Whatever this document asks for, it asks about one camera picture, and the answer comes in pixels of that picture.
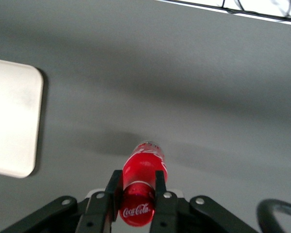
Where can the white rounded plastic tray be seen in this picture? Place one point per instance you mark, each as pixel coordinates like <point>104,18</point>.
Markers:
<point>13,116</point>

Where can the red coke bottle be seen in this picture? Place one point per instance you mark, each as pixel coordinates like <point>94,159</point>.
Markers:
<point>141,184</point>

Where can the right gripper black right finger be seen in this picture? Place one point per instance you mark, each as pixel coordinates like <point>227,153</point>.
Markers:
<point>163,206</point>

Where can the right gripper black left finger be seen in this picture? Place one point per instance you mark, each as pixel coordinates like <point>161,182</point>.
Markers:
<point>104,204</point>

